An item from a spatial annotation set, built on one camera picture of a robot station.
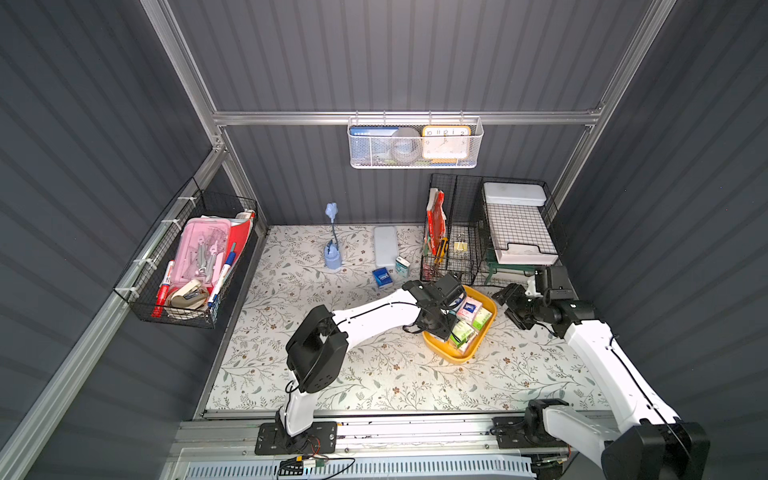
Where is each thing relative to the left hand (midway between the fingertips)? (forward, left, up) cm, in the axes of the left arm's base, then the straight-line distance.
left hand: (449, 334), depth 82 cm
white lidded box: (+44, -26, +14) cm, 53 cm away
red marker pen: (+1, +67, +22) cm, 70 cm away
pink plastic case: (+12, +62, +22) cm, 67 cm away
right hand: (+6, -15, +7) cm, 18 cm away
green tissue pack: (+6, -11, -3) cm, 13 cm away
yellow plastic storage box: (-3, +1, -3) cm, 5 cm away
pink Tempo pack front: (+7, -7, 0) cm, 10 cm away
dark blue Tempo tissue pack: (+24, +19, -6) cm, 31 cm away
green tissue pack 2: (+1, -4, -2) cm, 5 cm away
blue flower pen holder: (+30, +37, -2) cm, 48 cm away
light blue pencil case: (+39, +18, -7) cm, 43 cm away
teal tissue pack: (+26, +12, -4) cm, 29 cm away
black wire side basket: (-2, +60, +21) cm, 63 cm away
